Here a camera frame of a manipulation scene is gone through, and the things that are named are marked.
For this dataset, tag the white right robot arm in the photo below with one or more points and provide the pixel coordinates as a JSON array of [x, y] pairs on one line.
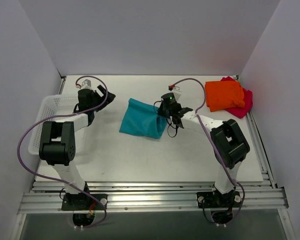
[[228, 142]]

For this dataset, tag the aluminium right side rail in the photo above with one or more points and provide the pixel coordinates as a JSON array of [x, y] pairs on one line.
[[260, 149]]

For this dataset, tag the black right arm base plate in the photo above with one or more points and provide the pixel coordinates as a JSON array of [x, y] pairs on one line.
[[214, 199]]

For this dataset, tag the orange folded t shirt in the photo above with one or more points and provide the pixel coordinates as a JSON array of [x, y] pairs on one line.
[[221, 95]]

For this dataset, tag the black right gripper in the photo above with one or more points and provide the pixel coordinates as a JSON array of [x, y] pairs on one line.
[[165, 113]]

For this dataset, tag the teal t shirt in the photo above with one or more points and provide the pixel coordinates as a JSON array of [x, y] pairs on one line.
[[142, 120]]

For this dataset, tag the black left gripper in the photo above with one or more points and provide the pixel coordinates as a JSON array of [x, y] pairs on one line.
[[100, 93]]

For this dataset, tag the aluminium front rail frame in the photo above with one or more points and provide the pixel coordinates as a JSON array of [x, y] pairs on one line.
[[149, 196]]

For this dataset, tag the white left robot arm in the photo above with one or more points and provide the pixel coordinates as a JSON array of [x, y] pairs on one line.
[[58, 141]]

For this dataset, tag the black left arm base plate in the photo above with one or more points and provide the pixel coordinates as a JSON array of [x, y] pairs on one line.
[[82, 202]]

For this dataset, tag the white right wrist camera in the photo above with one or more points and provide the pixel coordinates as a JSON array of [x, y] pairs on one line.
[[176, 90]]

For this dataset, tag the pink folded t shirt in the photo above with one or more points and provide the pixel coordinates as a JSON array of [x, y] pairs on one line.
[[248, 99]]

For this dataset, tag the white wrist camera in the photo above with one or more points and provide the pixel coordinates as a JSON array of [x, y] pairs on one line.
[[86, 84], [176, 90]]

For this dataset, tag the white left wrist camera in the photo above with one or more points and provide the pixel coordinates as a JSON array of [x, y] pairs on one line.
[[86, 84]]

